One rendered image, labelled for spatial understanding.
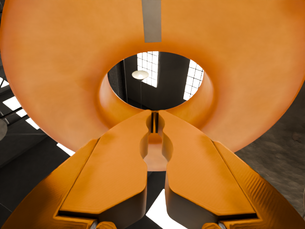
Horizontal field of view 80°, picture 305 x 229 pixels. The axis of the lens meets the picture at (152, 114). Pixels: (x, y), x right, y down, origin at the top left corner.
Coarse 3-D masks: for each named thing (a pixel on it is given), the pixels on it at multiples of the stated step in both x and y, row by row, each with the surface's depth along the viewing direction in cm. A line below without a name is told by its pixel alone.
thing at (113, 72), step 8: (0, 0) 607; (0, 56) 934; (120, 64) 470; (112, 72) 459; (120, 72) 484; (112, 80) 479; (120, 80) 498; (112, 88) 498; (120, 88) 512; (120, 96) 528
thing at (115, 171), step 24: (144, 120) 11; (120, 144) 9; (144, 144) 10; (96, 168) 7; (120, 168) 7; (144, 168) 7; (72, 192) 6; (96, 192) 6; (120, 192) 6; (144, 192) 7; (96, 216) 6; (120, 216) 6
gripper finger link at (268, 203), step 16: (224, 160) 8; (240, 160) 8; (240, 176) 7; (256, 176) 7; (256, 192) 7; (272, 192) 7; (256, 208) 6; (272, 208) 6; (288, 208) 6; (224, 224) 6; (240, 224) 6; (256, 224) 6; (272, 224) 6; (288, 224) 6; (304, 224) 6
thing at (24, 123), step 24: (0, 72) 1258; (0, 96) 1068; (24, 120) 732; (0, 144) 820; (24, 144) 823; (48, 144) 827; (0, 168) 736; (24, 168) 739; (48, 168) 742; (0, 192) 667; (24, 192) 669; (0, 216) 609; (144, 216) 621
